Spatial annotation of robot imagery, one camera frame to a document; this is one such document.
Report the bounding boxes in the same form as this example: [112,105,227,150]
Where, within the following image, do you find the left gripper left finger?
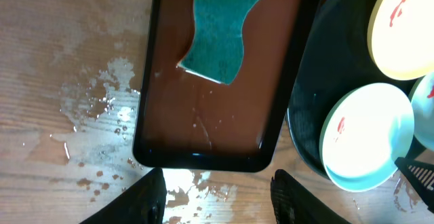
[81,168,167,224]

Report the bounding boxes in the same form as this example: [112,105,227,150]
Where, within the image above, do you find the light blue plate front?
[319,83,414,192]

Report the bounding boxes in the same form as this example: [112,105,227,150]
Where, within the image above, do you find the rectangular brown tray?
[132,0,320,172]

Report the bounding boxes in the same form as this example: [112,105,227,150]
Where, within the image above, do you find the round black tray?
[287,0,415,177]

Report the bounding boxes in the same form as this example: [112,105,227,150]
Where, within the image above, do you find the yellow plate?
[367,0,433,80]

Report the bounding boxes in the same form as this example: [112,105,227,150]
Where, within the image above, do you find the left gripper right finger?
[271,169,349,224]

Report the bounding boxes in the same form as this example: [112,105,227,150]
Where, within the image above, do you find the light blue plate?
[409,73,434,151]
[319,83,414,192]

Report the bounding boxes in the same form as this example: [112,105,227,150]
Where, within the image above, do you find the green sponge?
[177,0,260,86]

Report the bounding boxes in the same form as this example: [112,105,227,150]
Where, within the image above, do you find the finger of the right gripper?
[395,157,434,213]

